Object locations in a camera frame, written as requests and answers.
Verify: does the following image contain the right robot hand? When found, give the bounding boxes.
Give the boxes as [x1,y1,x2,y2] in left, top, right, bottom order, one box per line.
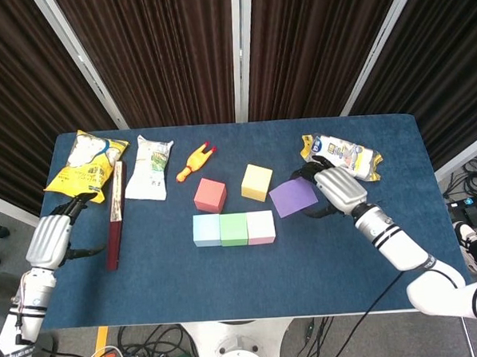
[288,153,370,220]

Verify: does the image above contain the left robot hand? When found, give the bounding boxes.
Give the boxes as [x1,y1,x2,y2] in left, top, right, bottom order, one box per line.
[22,191,108,272]

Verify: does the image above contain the purple foam cube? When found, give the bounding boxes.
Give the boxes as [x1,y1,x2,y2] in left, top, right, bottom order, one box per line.
[268,177,320,219]

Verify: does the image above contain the pink foam cube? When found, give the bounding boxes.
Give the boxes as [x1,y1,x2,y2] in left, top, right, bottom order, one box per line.
[245,209,276,246]

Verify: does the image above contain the green foam cube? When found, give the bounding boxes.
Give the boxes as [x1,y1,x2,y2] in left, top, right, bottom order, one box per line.
[218,212,250,248]

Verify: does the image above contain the red foam cube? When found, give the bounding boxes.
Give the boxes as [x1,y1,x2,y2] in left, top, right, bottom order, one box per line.
[192,176,229,214]

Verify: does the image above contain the light blue foam cube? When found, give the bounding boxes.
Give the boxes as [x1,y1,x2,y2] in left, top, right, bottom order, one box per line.
[192,213,223,248]

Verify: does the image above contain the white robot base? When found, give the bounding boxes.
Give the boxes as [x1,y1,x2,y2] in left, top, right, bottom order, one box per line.
[180,317,295,357]

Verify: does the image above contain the white yellow snack packet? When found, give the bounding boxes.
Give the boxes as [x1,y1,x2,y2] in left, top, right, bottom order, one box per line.
[299,129,385,186]

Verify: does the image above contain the white partition base bar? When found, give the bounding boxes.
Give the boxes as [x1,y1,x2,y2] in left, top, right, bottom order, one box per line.
[431,132,477,184]
[0,187,40,230]

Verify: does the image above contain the yellow popcorn snack bag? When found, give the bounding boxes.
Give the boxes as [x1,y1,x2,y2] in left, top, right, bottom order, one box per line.
[40,127,133,207]

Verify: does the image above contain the yellow foam cube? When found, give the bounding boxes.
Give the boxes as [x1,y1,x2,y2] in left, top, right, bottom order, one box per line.
[240,162,275,204]

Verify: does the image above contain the white snack bag green print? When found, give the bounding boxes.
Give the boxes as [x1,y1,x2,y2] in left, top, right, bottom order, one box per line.
[121,133,177,203]

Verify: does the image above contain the white sneaker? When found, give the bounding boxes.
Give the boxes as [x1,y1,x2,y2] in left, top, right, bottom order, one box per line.
[452,220,477,253]

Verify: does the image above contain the black device green lights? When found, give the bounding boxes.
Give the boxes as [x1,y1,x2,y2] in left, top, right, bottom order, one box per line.
[445,197,477,232]

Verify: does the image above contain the brown curtain panel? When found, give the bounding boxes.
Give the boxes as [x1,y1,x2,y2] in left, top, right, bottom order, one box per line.
[0,0,123,218]
[343,0,477,176]
[54,0,239,133]
[243,0,411,123]

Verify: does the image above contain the yellow rubber chicken toy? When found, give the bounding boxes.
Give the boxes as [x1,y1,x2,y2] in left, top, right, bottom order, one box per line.
[173,141,220,185]

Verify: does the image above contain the blue table cloth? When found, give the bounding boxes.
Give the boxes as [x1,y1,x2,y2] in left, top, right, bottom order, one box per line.
[18,109,477,331]

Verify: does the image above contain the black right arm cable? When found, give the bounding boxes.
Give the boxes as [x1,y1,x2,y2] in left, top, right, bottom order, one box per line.
[337,270,408,357]

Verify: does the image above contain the black coiled cables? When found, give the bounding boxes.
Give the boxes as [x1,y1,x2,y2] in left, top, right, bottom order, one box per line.
[441,156,477,200]

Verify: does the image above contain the black floor cables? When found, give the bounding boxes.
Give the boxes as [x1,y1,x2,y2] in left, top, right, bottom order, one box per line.
[285,316,336,357]

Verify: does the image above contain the white partition post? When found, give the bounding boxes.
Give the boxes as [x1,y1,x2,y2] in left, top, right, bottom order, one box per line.
[332,0,427,118]
[32,0,131,134]
[229,0,260,124]

